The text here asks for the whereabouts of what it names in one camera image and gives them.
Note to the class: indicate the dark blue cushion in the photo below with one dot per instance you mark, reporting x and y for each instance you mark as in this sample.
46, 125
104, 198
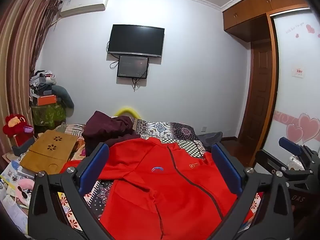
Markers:
211, 138

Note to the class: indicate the orange box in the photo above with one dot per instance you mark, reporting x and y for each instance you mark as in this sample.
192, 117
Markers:
46, 100

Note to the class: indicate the patchwork bed sheet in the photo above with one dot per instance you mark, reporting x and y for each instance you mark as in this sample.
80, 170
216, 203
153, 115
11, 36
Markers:
170, 130

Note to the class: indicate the green patterned cloth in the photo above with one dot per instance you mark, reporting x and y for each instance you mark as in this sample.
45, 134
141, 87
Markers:
48, 115

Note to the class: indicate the wooden wardrobe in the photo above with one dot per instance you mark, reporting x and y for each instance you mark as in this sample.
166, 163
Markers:
250, 12

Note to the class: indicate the paper label sticker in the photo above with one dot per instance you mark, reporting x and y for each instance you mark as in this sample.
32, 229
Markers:
298, 73

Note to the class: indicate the white plastic item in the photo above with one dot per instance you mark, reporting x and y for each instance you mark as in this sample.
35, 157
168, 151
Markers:
295, 162

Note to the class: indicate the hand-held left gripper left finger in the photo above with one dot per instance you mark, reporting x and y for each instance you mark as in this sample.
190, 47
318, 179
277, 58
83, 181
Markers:
93, 170

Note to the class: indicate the brown wooden door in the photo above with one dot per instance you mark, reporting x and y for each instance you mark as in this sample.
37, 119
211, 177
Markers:
260, 92

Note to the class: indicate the yellow hoop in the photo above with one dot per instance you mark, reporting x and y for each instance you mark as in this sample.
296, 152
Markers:
127, 108

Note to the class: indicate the pile of clothes and boxes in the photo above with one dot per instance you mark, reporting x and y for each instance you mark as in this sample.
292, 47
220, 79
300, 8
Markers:
41, 82

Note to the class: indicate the white air conditioner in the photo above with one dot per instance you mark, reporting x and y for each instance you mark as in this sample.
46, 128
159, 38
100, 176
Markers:
85, 5

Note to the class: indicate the maroon garment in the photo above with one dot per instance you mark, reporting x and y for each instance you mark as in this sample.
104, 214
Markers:
105, 127

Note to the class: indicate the grey neck pillow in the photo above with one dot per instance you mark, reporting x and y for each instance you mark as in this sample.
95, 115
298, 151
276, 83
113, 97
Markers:
63, 96

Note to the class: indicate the white wall socket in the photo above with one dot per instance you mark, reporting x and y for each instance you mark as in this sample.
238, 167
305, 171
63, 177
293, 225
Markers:
204, 129

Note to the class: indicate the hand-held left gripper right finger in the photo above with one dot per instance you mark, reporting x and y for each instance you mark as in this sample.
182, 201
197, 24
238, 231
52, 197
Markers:
227, 167

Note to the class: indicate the black wall television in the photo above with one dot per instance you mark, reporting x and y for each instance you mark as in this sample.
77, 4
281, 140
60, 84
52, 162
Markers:
136, 40

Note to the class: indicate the white heart sticker sliding door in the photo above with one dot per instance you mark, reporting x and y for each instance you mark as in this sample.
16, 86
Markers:
292, 100

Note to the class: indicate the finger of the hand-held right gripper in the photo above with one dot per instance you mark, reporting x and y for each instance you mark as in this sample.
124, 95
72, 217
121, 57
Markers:
290, 146
267, 160

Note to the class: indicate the small black wall monitor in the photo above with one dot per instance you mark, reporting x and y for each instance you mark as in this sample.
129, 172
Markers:
132, 66

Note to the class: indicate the pile of papers and books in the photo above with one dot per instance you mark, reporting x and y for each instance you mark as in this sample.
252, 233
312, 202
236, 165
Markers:
12, 187

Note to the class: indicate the brown striped curtain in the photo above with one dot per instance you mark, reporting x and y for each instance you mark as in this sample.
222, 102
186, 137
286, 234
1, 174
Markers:
17, 55

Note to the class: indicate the red plush toy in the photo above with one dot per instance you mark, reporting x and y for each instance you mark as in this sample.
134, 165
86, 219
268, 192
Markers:
15, 123

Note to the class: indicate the wooden lap desk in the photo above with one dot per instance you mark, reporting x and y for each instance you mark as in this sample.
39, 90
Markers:
45, 155

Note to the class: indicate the red zip jacket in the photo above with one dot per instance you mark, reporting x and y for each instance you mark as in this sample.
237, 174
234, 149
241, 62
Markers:
155, 192

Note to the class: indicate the pink plush toy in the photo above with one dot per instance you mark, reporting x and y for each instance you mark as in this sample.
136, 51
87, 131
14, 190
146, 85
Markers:
25, 187

